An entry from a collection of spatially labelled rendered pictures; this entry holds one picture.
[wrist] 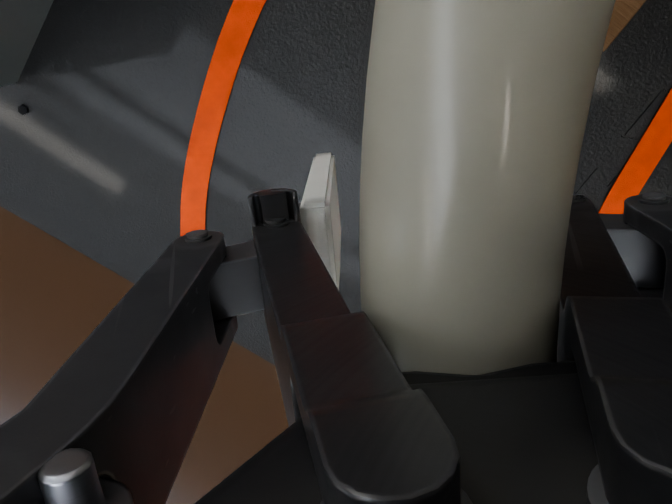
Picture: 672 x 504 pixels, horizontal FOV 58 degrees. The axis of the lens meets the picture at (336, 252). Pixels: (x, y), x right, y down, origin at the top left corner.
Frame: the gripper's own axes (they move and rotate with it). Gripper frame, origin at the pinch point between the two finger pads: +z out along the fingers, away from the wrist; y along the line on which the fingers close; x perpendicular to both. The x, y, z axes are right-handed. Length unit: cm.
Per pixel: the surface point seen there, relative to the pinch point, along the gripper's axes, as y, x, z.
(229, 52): -21, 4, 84
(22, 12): -50, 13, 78
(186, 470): -44, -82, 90
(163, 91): -33, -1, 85
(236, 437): -32, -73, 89
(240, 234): -24, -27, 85
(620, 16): 35, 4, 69
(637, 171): 44, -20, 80
